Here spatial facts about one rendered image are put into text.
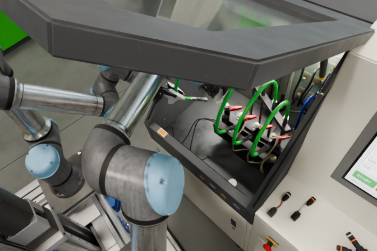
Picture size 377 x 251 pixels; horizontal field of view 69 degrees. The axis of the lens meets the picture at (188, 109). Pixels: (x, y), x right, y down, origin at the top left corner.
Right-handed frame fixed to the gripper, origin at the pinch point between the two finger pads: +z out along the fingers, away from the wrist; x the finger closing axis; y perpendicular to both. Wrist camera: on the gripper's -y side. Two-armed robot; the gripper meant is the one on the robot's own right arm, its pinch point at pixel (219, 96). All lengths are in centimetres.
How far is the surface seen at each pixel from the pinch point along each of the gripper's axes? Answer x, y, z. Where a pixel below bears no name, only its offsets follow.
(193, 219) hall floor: -7, 29, 123
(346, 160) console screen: 50, -6, 1
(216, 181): 14.8, 20.6, 27.6
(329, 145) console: 43.0, -6.6, -0.4
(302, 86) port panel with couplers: 19.6, -32.1, 8.8
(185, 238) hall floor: -2, 42, 123
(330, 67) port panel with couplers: 27.9, -32.0, -7.7
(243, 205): 29.4, 21.1, 27.6
